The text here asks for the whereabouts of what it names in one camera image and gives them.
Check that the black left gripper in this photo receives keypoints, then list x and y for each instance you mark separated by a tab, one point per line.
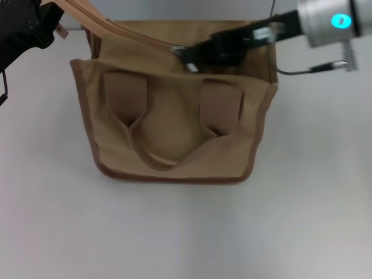
17	32

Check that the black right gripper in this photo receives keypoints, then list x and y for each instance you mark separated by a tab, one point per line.
286	24

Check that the silver metal zipper pull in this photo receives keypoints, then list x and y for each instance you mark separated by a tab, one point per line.
192	67

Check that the khaki canvas food bag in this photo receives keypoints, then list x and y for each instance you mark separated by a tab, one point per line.
174	130

